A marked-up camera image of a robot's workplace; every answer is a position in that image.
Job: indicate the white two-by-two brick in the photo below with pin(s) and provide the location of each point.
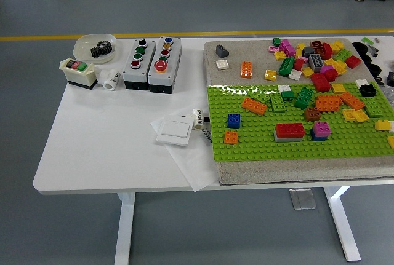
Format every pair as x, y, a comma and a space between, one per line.
283, 88
295, 75
361, 83

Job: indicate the white table leg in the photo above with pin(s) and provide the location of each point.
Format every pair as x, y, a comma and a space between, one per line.
124, 231
341, 222

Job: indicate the light green two-by-four brick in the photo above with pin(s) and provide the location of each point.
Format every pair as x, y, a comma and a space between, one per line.
261, 95
343, 55
377, 106

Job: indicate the metal floor plate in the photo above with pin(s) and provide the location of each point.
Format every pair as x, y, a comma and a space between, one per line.
303, 199

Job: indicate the white flat square brick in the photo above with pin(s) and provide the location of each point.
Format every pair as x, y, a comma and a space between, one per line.
223, 64

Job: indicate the light green two-by-three brick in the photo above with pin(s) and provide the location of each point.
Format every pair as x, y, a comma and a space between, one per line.
278, 102

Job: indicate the cream red-green switch box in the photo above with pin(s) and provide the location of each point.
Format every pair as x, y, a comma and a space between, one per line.
77, 76

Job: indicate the red tall brick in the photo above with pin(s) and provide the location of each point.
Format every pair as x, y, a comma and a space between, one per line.
325, 52

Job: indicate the red two-by-two brick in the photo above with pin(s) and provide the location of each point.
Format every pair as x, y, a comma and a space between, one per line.
298, 64
353, 61

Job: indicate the white paper sheet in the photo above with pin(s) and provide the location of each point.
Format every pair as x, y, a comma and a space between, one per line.
191, 163

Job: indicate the small green plastic piece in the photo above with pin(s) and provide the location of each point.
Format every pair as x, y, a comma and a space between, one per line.
367, 40

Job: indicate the orange two-by-four brick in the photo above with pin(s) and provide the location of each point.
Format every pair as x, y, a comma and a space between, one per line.
254, 106
351, 100
327, 102
246, 70

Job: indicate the blue two-by-two brick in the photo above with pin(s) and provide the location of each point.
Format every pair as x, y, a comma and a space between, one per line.
317, 138
234, 120

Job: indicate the magenta two-by-two brick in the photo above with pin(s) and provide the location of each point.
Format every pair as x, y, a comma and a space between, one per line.
290, 51
327, 69
284, 44
321, 129

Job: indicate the grey two-by-four brick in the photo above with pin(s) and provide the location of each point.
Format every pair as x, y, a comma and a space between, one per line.
316, 62
287, 139

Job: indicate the green studded baseplate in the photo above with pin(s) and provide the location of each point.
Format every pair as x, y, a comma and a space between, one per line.
255, 151

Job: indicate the large red brick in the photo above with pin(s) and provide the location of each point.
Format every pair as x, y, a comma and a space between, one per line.
320, 81

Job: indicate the dark grey slope brick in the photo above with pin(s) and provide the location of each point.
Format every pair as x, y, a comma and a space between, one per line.
222, 51

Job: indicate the brown two-by-two brick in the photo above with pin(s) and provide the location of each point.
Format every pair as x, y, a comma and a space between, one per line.
312, 113

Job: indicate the orange two-by-two brick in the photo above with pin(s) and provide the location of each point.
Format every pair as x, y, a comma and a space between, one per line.
230, 137

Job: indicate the yellow two-by-two brick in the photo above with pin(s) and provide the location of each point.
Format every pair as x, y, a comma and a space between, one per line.
279, 56
307, 72
391, 142
337, 46
382, 125
338, 88

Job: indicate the yellow two-by-four brick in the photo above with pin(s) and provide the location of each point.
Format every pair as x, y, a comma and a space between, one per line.
336, 65

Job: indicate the grey four-button control box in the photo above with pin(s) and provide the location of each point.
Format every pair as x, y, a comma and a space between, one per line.
135, 76

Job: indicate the white label with black print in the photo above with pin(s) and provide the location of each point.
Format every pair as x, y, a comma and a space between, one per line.
207, 136

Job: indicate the dark green two-by-four brick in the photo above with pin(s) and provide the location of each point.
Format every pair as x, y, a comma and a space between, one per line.
303, 98
286, 66

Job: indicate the dark red brick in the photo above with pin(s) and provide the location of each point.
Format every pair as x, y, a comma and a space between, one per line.
316, 44

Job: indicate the red two-by-four brick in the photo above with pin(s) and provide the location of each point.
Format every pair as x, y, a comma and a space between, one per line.
290, 129

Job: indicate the small white labelled pipe fitting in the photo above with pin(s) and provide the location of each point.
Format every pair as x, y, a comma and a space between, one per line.
198, 119

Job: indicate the white oval dish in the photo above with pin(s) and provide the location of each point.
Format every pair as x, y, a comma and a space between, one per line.
83, 46

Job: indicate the small grey metal tool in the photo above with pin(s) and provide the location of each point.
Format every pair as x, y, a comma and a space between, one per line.
372, 49

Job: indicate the grey emergency-stop control box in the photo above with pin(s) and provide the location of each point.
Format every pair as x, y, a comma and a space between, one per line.
170, 62

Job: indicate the black two-by-two brick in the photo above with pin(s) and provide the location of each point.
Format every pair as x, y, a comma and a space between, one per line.
367, 90

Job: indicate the white pipe tee fitting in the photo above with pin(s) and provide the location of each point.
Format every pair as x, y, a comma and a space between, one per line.
110, 81

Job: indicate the small yellow brick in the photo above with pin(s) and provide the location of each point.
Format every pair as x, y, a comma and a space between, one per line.
300, 46

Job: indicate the black gear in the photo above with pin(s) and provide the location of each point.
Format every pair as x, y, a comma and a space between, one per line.
101, 49

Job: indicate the yellow flat square brick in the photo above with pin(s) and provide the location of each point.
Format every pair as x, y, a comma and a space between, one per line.
348, 114
271, 75
360, 116

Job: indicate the small dark green brick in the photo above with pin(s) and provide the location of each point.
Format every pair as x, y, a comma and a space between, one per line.
287, 95
276, 42

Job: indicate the white wall switch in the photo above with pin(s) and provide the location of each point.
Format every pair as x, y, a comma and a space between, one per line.
175, 131

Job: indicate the grey-brown mat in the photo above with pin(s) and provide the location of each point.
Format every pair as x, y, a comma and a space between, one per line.
277, 171

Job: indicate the small black box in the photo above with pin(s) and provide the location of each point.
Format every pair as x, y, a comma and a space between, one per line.
391, 78

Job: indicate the pink flat plate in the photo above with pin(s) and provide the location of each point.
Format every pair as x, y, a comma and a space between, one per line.
273, 49

